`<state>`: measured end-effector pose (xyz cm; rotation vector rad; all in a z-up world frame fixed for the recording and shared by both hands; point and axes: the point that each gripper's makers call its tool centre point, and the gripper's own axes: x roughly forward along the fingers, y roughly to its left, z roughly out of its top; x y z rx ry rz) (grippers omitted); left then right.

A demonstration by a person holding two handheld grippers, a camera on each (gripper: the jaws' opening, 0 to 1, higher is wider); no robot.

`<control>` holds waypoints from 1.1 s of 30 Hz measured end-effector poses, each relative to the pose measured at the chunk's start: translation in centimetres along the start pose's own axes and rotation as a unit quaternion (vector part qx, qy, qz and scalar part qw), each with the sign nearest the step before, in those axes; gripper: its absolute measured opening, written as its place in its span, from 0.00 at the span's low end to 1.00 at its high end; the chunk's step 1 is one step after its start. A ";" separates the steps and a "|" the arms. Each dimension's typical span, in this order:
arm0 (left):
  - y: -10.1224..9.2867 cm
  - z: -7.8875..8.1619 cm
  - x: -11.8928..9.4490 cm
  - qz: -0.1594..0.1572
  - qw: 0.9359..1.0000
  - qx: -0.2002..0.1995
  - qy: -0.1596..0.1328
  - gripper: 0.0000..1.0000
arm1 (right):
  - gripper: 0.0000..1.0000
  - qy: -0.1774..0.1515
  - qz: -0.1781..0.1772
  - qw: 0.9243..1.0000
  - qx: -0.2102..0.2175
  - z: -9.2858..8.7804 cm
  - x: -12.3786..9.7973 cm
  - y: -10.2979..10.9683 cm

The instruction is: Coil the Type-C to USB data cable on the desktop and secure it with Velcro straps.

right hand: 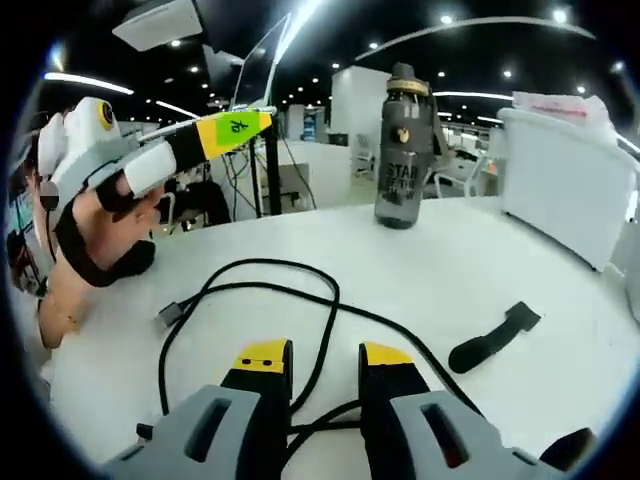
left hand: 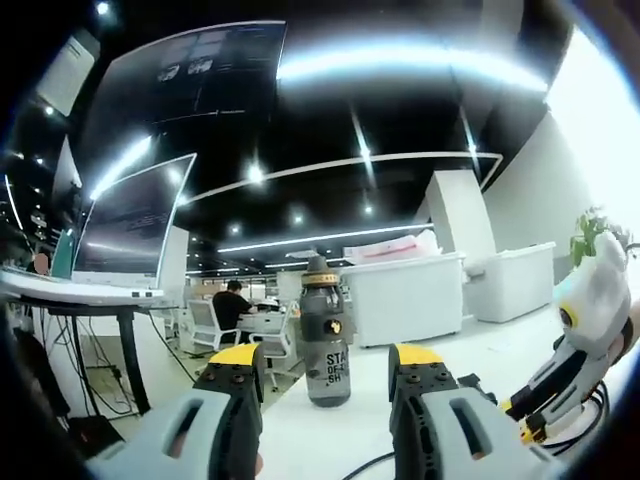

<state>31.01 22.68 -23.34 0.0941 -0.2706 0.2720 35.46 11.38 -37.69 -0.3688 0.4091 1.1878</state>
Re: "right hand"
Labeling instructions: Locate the person's right hand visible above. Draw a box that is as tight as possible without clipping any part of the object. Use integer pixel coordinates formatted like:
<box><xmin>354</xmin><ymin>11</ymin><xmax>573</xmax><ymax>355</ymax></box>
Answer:
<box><xmin>538</xmin><ymin>426</ymin><xmax>599</xmax><ymax>472</ymax></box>

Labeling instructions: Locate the person's left hand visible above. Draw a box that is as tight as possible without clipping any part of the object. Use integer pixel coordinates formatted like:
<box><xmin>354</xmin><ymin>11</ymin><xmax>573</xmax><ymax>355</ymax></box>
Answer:
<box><xmin>52</xmin><ymin>171</ymin><xmax>162</xmax><ymax>289</ymax></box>

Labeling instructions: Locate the black vertical pole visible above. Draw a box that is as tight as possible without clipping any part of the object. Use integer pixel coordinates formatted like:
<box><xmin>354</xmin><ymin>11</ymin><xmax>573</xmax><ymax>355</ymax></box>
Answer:
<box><xmin>262</xmin><ymin>124</ymin><xmax>283</xmax><ymax>218</ymax></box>

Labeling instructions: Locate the black Velcro strap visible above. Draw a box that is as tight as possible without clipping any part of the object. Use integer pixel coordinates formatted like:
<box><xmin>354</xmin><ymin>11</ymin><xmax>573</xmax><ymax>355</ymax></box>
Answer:
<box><xmin>447</xmin><ymin>300</ymin><xmax>543</xmax><ymax>375</ymax></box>

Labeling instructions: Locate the person's torso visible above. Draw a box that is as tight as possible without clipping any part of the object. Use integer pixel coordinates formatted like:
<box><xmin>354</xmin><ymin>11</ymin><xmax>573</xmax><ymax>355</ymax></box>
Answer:
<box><xmin>8</xmin><ymin>149</ymin><xmax>57</xmax><ymax>299</ymax></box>

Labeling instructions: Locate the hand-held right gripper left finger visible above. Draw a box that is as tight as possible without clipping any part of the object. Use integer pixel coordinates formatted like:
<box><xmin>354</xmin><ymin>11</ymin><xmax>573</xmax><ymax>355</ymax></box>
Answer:
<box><xmin>102</xmin><ymin>338</ymin><xmax>296</xmax><ymax>480</ymax></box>

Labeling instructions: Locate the white plastic box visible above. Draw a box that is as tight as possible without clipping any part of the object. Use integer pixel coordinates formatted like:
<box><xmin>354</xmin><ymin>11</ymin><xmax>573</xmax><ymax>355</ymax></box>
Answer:
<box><xmin>496</xmin><ymin>90</ymin><xmax>640</xmax><ymax>274</ymax></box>

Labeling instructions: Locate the white ceiling air conditioner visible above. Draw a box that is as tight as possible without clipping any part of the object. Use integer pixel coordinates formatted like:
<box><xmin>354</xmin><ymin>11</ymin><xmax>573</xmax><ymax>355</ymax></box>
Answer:
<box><xmin>111</xmin><ymin>0</ymin><xmax>205</xmax><ymax>53</ymax></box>

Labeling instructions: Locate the grey transparent water bottle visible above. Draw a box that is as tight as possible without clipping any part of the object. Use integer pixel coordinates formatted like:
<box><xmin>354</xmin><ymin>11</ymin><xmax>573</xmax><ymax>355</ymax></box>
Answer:
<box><xmin>373</xmin><ymin>61</ymin><xmax>450</xmax><ymax>231</ymax></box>

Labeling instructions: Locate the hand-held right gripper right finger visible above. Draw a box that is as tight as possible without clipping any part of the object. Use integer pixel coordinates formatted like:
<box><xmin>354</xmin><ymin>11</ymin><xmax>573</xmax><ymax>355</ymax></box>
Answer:
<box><xmin>357</xmin><ymin>341</ymin><xmax>566</xmax><ymax>480</ymax></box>

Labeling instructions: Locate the white chair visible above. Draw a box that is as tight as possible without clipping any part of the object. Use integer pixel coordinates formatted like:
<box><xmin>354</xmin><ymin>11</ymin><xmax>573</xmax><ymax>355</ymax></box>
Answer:
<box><xmin>433</xmin><ymin>158</ymin><xmax>497</xmax><ymax>199</ymax></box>

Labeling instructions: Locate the white metal stand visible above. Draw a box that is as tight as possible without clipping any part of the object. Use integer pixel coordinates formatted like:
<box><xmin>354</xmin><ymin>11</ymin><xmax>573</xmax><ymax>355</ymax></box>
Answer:
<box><xmin>227</xmin><ymin>10</ymin><xmax>294</xmax><ymax>114</ymax></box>

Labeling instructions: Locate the black data cable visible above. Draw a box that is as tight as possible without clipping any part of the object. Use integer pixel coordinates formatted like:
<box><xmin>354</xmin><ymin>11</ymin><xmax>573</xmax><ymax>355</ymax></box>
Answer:
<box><xmin>134</xmin><ymin>257</ymin><xmax>487</xmax><ymax>451</ymax></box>

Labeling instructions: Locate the white desktop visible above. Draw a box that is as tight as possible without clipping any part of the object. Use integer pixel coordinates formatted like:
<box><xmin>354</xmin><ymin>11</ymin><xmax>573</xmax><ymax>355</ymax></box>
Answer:
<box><xmin>48</xmin><ymin>193</ymin><xmax>640</xmax><ymax>467</ymax></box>

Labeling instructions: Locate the black office chair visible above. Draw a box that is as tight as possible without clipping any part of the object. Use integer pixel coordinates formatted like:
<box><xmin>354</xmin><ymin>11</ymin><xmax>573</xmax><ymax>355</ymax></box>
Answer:
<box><xmin>170</xmin><ymin>180</ymin><xmax>232</xmax><ymax>232</ymax></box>

